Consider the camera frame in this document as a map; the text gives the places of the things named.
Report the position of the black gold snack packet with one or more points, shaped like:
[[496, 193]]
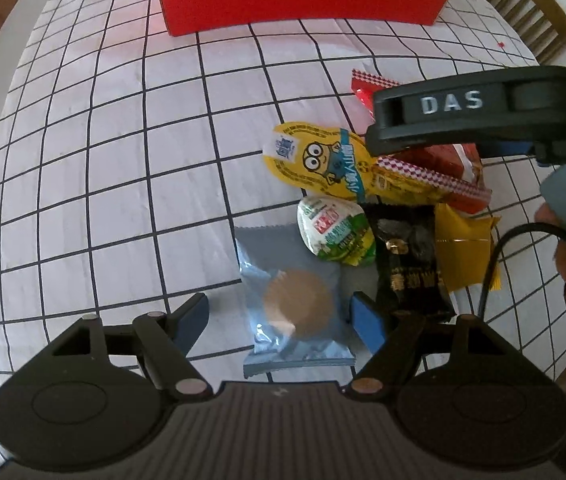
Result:
[[405, 259]]

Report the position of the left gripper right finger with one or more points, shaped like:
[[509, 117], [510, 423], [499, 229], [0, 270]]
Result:
[[398, 341]]

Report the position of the white black grid tablecloth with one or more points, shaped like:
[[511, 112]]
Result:
[[128, 157]]

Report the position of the yellow minion snack packet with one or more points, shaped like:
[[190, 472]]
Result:
[[335, 162]]

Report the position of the blue cookie packet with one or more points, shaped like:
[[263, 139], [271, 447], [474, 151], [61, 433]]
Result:
[[293, 300]]

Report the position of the green white egg-shaped packet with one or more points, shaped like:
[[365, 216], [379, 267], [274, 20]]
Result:
[[336, 230]]

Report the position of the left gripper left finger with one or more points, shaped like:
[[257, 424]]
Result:
[[160, 343]]

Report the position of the wooden chair right side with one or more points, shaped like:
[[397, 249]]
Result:
[[541, 25]]

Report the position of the red snack bag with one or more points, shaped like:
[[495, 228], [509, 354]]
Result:
[[455, 168]]

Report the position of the gold yellow snack packet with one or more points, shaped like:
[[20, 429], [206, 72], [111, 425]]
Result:
[[463, 247]]

